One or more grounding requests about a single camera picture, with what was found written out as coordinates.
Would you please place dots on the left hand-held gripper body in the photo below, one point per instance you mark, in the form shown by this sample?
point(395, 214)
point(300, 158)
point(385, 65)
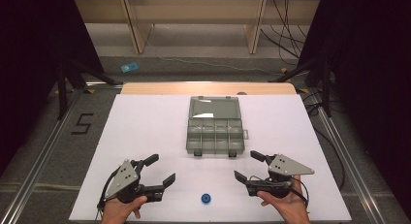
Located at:
point(124, 178)

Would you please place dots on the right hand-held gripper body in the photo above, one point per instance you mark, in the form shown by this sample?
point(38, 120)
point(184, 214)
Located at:
point(286, 167)

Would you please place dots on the person's left hand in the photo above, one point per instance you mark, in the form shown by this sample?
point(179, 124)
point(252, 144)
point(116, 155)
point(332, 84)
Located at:
point(119, 211)

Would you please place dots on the person's right hand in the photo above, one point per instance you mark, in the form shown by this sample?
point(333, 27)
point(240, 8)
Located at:
point(292, 204)

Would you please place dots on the white table sheet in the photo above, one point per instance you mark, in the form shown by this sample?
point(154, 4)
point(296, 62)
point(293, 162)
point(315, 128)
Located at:
point(155, 127)

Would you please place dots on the grey plastic compartment box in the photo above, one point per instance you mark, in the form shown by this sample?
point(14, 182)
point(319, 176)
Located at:
point(214, 130)

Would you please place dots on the small blue wheel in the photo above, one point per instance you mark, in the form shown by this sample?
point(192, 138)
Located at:
point(205, 198)

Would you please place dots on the yellow tape marker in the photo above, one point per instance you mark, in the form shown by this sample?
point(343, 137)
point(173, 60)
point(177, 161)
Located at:
point(303, 90)

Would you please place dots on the wooden table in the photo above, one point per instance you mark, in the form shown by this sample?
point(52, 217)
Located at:
point(206, 88)

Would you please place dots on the black metal stand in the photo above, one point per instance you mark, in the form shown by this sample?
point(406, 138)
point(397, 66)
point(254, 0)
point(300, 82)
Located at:
point(63, 88)
point(324, 85)

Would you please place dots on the blue card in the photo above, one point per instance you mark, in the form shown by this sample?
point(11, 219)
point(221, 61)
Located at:
point(130, 67)

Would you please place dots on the beige wooden shelf unit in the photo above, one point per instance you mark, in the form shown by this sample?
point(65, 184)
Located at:
point(194, 17)

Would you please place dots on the aluminium floor rail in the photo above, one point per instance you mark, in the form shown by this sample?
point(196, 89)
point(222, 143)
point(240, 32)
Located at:
point(42, 156)
point(349, 166)

